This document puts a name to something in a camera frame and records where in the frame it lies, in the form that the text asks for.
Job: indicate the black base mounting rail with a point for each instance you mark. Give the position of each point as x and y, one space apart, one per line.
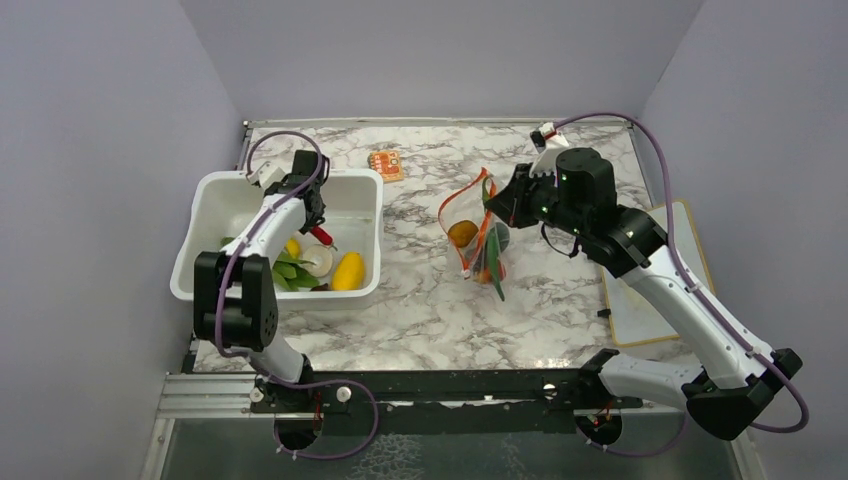
439 402

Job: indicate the green leaf vegetable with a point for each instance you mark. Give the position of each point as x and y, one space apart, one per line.
288 275

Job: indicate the white mushroom toy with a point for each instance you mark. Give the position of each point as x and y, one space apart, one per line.
317 260

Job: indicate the yellow mango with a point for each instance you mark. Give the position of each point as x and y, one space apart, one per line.
350 273

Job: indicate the green chili pepper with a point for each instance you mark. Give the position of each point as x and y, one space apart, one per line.
491 242

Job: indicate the red chili pepper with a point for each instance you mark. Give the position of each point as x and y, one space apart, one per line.
322 236

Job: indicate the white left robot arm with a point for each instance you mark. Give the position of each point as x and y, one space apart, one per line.
235 305

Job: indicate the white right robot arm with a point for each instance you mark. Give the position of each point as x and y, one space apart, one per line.
737 375

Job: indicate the brown kiwi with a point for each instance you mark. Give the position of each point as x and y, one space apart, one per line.
462 233

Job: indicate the dark green avocado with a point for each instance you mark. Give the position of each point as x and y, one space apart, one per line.
503 234

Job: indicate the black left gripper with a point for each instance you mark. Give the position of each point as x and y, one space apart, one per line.
312 222

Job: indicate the white board yellow rim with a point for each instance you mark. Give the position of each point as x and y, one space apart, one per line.
638 313

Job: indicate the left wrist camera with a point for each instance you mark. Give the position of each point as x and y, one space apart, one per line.
267 174

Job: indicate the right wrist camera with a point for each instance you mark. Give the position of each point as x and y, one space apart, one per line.
549 143

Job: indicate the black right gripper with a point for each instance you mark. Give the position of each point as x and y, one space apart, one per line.
507 203

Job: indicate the clear orange-zipper zip bag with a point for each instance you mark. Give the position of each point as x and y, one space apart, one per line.
466 204

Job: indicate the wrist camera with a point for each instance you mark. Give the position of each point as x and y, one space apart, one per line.
549 143
267 174

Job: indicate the yellow banana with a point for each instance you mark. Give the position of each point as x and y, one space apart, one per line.
293 248

